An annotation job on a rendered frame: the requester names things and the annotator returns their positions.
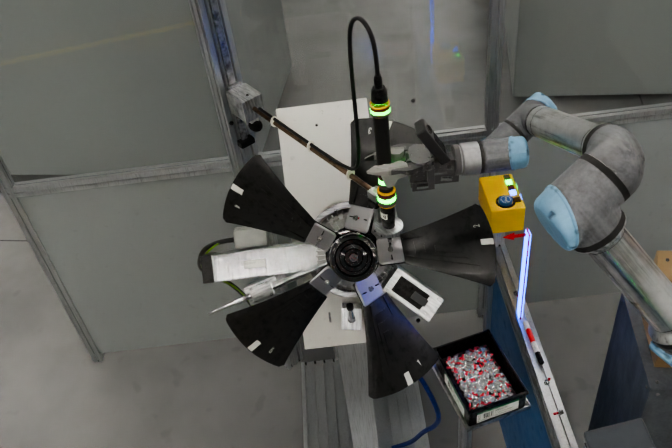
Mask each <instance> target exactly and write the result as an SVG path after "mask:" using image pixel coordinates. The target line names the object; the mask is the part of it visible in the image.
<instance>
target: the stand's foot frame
mask: <svg viewBox="0 0 672 448"><path fill-rule="evenodd" d="M301 375H302V407H303V439H304V448H353V442H352V436H351V430H350V424H349V418H348V412H347V405H346V399H345V393H344V387H343V381H342V375H341V369H340V363H339V358H338V360H336V359H328V360H320V361H311V362H302V363H301ZM373 405H374V414H375V422H376V430H377V438H378V447H379V448H392V447H391V446H392V445H396V444H400V443H403V442H406V441H408V440H410V439H412V438H414V437H415V436H416V435H417V434H418V433H419V432H420V431H422V430H423V429H425V428H426V423H425V417H424V412H423V406H422V401H421V395H420V390H419V385H418V381H416V382H415V383H413V384H412V385H410V386H409V387H407V388H405V389H403V390H401V391H399V392H397V393H394V394H392V395H389V396H385V397H382V398H378V399H373ZM402 448H430V445H429V439H428V434H427V433H426V434H424V435H423V436H422V437H420V438H419V439H418V440H417V441H416V442H414V443H413V444H411V445H408V446H405V447H402Z"/></svg>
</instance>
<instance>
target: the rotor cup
mask: <svg viewBox="0 0 672 448"><path fill-rule="evenodd" d="M357 232H358V231H354V230H350V229H346V228H345V227H343V228H341V229H339V230H338V231H336V233H338V234H337V236H336V238H335V239H334V241H333V243H332V244H333V245H332V244H331V246H332V247H331V246H330V248H329V250H328V251H327V252H325V257H326V262H327V265H328V266H329V267H330V268H332V270H333V272H334V273H335V274H336V275H337V276H338V277H339V278H341V279H342V280H345V281H348V282H360V281H363V280H365V279H367V278H368V277H369V276H371V275H372V273H373V272H375V271H376V270H377V268H378V266H379V258H378V251H377V245H376V240H377V238H376V237H375V236H374V235H373V233H371V234H366V233H361V232H358V233H360V234H358V233H357ZM351 254H356V255H357V256H358V260H357V261H356V262H351V261H350V259H349V257H350V255H351Z"/></svg>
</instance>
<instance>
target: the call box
mask: <svg viewBox="0 0 672 448"><path fill-rule="evenodd" d="M509 176H510V179H511V180H512V184H511V185H514V188H515V189H514V190H516V193H517V195H510V192H509V190H508V187H507V185H506V182H505V180H504V177H503V175H497V176H489V177H480V178H479V195H478V200H479V203H480V206H481V207H482V209H483V211H484V213H485V215H486V217H487V219H488V221H489V224H490V227H491V230H492V233H501V232H509V231H518V230H523V228H524V218H525V205H524V203H523V201H522V198H521V196H520V193H519V191H518V189H517V186H516V184H515V181H514V179H513V177H512V174H509ZM510 179H508V180H510ZM503 195H510V197H512V199H513V203H512V205H510V206H502V205H500V204H499V202H498V201H499V196H503ZM514 197H520V199H521V202H516V203H515V201H514Z"/></svg>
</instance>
